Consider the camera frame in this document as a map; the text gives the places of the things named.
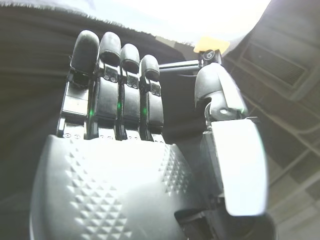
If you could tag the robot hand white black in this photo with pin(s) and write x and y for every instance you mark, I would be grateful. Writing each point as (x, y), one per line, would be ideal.
(112, 187)

